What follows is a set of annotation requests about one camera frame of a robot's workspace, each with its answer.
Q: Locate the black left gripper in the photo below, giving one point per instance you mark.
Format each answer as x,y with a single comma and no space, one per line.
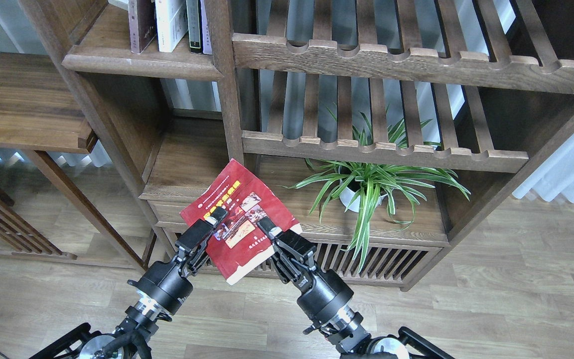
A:
164,286

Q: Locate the wooden side table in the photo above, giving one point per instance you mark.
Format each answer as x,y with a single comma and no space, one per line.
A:
39,115

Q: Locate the dark brown book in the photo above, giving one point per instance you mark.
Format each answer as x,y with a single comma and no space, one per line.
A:
142,24

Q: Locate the white upright book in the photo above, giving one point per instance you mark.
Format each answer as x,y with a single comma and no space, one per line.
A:
171,21

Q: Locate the dark green upright book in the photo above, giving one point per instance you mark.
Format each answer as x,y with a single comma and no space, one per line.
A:
194,26

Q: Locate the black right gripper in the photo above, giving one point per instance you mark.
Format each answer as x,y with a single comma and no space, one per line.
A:
324,295

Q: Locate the white plant pot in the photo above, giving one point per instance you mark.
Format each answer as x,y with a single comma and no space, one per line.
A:
349,196

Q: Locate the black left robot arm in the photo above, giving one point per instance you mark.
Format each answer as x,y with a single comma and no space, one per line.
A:
130,338

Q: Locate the green spider plant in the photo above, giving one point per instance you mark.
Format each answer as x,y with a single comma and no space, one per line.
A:
383,179

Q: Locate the dark wooden bookshelf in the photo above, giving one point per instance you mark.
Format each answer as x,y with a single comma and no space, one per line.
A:
403,82

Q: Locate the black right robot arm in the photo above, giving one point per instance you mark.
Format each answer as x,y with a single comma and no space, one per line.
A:
355,342

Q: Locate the red book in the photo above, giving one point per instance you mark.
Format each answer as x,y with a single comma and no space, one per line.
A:
238,245

